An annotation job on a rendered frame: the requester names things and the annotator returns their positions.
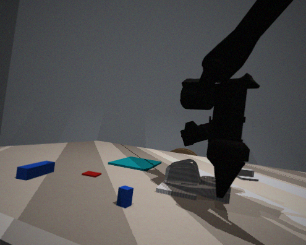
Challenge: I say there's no teal flat plate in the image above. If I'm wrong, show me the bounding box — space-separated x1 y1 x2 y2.
108 157 161 171

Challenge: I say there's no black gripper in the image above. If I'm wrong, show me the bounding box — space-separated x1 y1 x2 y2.
207 109 250 198

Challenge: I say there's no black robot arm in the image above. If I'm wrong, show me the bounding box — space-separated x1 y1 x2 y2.
180 0 293 147

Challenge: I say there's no red flat plate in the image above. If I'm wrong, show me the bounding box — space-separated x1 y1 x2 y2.
82 171 101 178

